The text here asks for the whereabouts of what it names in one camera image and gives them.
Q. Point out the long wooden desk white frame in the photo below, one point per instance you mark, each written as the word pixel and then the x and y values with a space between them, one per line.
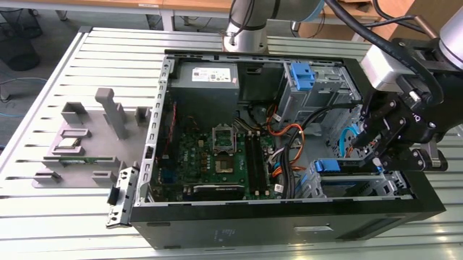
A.
pixel 109 2

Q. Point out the grey parts rack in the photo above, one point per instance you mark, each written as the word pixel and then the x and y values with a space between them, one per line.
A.
pixel 105 151

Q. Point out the silver drive cage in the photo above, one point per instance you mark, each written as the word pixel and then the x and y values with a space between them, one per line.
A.
pixel 318 98

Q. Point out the thin locking lever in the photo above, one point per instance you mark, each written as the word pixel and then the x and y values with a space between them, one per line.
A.
pixel 235 145

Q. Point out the hard disk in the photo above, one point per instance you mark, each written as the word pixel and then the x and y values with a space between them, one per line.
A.
pixel 327 165

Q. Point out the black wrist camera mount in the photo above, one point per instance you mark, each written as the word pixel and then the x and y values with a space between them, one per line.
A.
pixel 402 46

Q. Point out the grey power supply unit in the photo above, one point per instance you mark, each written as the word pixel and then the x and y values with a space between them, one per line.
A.
pixel 202 97

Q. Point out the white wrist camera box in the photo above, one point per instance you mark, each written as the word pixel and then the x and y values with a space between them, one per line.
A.
pixel 377 70

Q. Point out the CPU socket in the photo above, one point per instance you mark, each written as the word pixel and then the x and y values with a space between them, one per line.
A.
pixel 225 165

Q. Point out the green motherboard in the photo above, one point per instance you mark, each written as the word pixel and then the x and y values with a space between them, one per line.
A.
pixel 191 168

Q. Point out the blue drive carrier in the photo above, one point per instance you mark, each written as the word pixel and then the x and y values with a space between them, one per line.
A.
pixel 302 78

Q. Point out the black plastic duct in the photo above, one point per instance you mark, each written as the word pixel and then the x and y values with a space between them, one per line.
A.
pixel 261 86

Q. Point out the black RAM slot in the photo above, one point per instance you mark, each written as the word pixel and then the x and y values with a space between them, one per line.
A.
pixel 253 162

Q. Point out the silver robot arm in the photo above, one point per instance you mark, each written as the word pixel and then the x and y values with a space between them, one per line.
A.
pixel 246 38

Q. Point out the black graphics card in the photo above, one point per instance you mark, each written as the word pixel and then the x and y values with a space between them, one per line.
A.
pixel 217 189

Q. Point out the wooden cabinet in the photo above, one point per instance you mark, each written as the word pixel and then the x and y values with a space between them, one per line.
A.
pixel 434 6

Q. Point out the silver CPU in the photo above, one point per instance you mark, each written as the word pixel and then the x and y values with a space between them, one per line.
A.
pixel 70 142

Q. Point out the short wooden desk white frame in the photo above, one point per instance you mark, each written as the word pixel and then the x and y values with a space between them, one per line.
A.
pixel 362 10

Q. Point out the black waste bin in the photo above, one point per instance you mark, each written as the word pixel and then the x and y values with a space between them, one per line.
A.
pixel 23 58

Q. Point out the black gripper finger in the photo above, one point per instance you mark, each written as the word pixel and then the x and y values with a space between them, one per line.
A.
pixel 379 108
pixel 398 135

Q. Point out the silver disk bay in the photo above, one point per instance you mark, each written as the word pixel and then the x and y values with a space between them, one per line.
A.
pixel 315 187

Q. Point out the green RAM stick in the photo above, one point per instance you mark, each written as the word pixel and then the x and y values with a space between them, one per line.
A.
pixel 78 161

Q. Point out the black PC case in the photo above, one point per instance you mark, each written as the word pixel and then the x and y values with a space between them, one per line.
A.
pixel 253 224

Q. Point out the silver expansion card retainer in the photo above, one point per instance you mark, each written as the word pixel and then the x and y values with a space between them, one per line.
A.
pixel 125 189

